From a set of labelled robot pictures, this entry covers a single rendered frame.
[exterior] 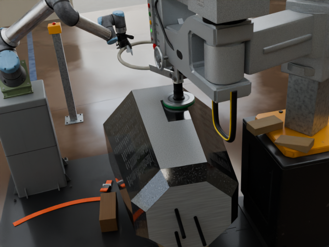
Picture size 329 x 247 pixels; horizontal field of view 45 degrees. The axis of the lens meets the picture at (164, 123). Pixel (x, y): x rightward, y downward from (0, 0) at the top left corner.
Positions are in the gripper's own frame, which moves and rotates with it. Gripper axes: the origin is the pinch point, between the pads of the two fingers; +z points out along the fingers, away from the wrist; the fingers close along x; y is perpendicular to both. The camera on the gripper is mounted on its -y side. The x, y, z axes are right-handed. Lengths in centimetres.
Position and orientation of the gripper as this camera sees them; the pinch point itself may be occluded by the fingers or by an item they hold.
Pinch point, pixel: (127, 53)
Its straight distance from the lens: 340.3
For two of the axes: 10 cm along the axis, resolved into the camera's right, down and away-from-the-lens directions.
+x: 7.4, 3.3, -5.9
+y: -6.7, 4.8, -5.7
